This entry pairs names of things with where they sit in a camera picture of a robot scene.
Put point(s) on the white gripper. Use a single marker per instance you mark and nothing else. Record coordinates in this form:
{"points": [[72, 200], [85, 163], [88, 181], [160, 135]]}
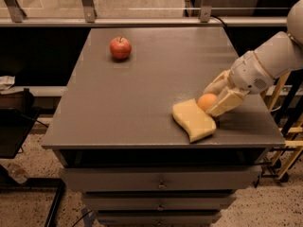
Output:
{"points": [[250, 74]]}

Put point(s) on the orange fruit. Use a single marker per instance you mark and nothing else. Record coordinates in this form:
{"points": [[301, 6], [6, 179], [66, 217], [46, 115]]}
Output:
{"points": [[206, 100]]}

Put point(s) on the yellow sponge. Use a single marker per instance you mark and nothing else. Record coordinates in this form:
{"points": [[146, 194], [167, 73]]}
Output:
{"points": [[193, 120]]}

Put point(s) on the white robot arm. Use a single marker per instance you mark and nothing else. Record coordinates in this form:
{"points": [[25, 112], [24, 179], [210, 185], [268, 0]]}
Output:
{"points": [[283, 52]]}

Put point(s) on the red apple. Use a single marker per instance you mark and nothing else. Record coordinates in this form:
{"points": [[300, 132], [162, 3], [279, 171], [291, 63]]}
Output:
{"points": [[120, 48]]}

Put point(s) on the grey drawer cabinet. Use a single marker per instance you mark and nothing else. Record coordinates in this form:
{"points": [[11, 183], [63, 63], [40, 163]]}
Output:
{"points": [[120, 148]]}

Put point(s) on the black side table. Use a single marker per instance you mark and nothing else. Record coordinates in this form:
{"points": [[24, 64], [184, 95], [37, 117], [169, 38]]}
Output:
{"points": [[17, 117]]}

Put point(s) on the yellow wooden ladder frame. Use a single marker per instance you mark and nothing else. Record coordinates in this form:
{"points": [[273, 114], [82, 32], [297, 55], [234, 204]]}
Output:
{"points": [[289, 121]]}

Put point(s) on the metal railing frame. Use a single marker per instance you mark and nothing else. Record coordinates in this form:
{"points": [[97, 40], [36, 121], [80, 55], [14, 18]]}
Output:
{"points": [[114, 13]]}

